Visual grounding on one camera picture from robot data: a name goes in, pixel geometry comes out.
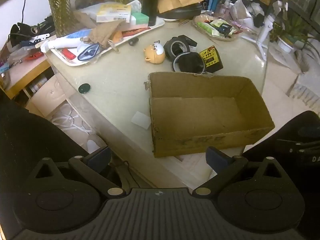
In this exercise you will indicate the white plastic bag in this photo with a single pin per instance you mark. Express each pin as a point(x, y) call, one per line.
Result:
point(240, 10)

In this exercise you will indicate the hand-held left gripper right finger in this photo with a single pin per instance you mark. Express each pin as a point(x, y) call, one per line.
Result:
point(215, 158)

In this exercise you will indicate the pink bottle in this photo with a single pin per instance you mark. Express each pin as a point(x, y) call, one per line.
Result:
point(225, 8)

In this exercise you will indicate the black thermos bottle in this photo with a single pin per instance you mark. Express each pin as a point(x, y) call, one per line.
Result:
point(151, 2)

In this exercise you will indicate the brown cardboard box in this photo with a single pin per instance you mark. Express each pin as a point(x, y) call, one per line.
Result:
point(195, 115)

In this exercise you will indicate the small black rectangular case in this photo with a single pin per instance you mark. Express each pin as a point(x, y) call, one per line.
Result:
point(191, 42)

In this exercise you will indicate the brown paper envelope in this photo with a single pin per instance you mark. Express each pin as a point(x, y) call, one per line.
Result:
point(175, 0)

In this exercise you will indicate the green wipes packet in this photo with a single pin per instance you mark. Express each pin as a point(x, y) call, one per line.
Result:
point(207, 28)

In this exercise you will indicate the brown paper sheet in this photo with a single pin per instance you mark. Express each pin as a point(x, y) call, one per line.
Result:
point(85, 18)

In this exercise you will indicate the blue carton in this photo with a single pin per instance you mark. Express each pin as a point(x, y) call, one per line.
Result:
point(214, 1)

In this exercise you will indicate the black round tin white rim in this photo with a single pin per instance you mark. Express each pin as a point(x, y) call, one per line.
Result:
point(190, 63)

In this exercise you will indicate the white phone gimbal tripod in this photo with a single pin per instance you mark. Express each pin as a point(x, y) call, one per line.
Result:
point(265, 30)

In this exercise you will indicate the white plastic tray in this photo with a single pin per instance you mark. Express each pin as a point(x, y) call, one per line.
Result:
point(156, 25)

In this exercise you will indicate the woven snack basket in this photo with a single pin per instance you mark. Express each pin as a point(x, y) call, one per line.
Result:
point(197, 17)

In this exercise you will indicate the red lighter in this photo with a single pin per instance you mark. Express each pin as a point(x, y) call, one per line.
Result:
point(68, 54)

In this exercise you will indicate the blue pouch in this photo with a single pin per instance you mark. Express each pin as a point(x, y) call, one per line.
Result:
point(88, 52)

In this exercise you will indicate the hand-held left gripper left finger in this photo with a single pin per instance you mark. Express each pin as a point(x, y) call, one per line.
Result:
point(100, 158)

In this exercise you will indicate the white cabinet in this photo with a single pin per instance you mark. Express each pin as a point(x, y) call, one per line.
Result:
point(50, 97)

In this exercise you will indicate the yellow white medicine box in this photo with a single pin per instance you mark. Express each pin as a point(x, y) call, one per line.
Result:
point(112, 11)

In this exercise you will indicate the black sachet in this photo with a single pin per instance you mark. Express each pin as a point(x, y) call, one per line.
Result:
point(225, 29)

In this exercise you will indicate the red orange snack packet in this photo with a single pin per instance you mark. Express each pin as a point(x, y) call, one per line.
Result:
point(132, 32)

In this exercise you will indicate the black zip case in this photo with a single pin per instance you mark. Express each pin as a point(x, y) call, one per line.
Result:
point(185, 12)

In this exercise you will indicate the white paper slip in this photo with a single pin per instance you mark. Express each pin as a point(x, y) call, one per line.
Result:
point(141, 120)

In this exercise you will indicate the dark green round lid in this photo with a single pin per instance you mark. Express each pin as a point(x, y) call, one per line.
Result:
point(84, 88)

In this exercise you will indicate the green white box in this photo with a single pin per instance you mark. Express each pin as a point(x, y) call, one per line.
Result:
point(140, 18)

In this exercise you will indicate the crumpled brown paper bag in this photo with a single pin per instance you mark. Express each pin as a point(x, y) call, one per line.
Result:
point(102, 32)

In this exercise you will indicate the potted green plant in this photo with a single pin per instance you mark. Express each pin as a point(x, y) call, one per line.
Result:
point(285, 43)

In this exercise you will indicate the black tape roll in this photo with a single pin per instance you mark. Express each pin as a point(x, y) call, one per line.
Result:
point(168, 50)

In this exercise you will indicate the black box yellow label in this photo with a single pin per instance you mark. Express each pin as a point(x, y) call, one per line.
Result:
point(210, 57)

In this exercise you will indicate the yellow bear toy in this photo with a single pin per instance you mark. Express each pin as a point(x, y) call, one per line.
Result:
point(155, 53)

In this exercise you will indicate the grey fringed rug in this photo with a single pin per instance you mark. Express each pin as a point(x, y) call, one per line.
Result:
point(307, 87)

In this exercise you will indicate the wooden side table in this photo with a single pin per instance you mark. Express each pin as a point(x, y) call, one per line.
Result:
point(25, 72)

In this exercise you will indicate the white blue tube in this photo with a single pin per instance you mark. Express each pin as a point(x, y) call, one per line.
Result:
point(65, 41)

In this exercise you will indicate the tall glass vase with plant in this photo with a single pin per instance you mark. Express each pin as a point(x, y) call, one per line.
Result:
point(58, 10)

